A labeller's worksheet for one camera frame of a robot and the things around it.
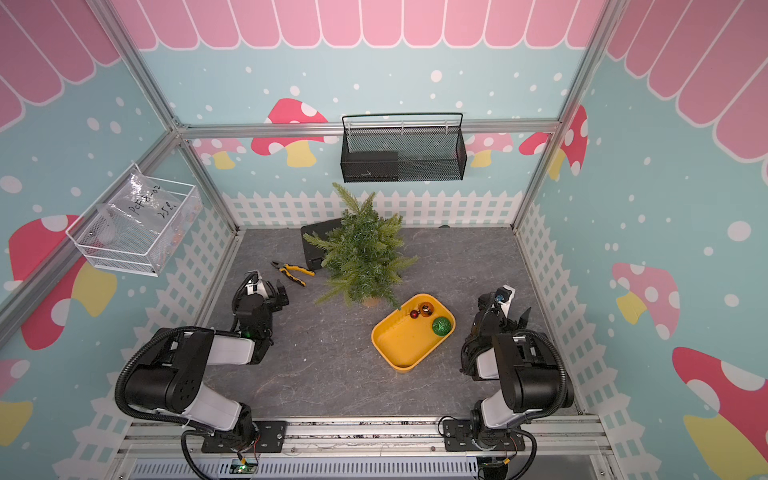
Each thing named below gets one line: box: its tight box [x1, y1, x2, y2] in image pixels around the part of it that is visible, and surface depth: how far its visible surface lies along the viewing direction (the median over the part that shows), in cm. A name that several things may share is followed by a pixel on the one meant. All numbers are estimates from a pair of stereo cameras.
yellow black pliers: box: [270, 261, 316, 287], surface depth 108 cm
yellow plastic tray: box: [371, 293, 456, 373], surface depth 94 cm
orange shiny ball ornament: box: [420, 302, 434, 317], surface depth 96 cm
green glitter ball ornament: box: [432, 316, 452, 337], surface depth 91 cm
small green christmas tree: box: [303, 182, 419, 309], surface depth 81 cm
